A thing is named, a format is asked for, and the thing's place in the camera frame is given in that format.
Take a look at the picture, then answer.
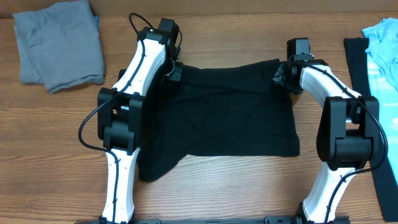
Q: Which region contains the black t-shirt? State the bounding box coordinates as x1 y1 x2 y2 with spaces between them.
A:
137 59 300 182

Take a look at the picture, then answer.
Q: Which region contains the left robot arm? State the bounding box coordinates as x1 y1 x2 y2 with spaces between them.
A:
97 18 182 223

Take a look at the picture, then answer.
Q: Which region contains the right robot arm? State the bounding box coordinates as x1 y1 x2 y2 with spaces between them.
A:
264 37 384 224

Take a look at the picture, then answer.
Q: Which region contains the blue cloth under grey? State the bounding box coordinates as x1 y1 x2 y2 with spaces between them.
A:
94 16 100 30

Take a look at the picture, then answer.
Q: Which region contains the light blue t-shirt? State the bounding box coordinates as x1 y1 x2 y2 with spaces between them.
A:
362 18 397 180

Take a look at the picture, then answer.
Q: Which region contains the folded grey cloth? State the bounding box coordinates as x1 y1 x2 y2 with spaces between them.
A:
13 1 105 94

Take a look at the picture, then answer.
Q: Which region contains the black garment at right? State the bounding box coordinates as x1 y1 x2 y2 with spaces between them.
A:
343 37 398 222

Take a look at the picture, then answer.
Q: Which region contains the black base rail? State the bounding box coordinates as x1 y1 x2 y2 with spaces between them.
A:
74 215 352 224

